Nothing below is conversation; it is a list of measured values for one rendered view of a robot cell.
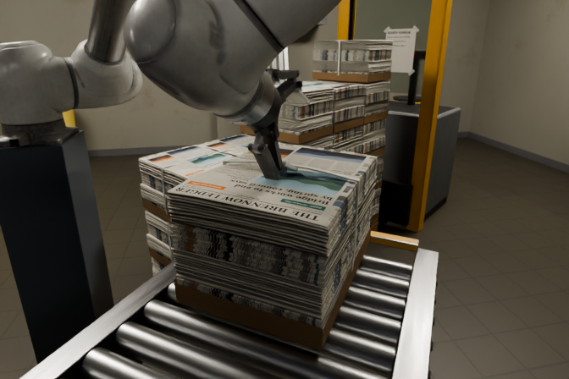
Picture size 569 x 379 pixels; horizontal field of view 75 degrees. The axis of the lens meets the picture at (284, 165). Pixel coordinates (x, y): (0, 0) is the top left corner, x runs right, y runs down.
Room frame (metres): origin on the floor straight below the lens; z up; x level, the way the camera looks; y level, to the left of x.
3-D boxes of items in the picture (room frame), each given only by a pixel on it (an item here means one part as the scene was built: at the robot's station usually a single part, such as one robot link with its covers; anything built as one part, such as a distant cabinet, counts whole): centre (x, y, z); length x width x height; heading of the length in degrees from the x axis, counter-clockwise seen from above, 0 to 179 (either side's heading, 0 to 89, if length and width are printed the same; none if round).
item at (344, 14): (2.83, -0.44, 0.93); 0.09 x 0.09 x 1.85; 49
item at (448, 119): (2.89, -0.94, 0.40); 0.70 x 0.55 x 0.80; 49
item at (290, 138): (1.84, -0.01, 0.86); 0.38 x 0.29 x 0.04; 50
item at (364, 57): (2.29, -0.40, 0.65); 0.39 x 0.30 x 1.29; 49
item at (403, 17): (2.63, -0.70, 1.28); 0.57 x 0.01 x 0.65; 49
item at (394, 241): (0.87, -0.12, 0.81); 0.43 x 0.03 x 0.02; 66
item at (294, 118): (1.85, -0.01, 0.95); 0.38 x 0.29 x 0.23; 50
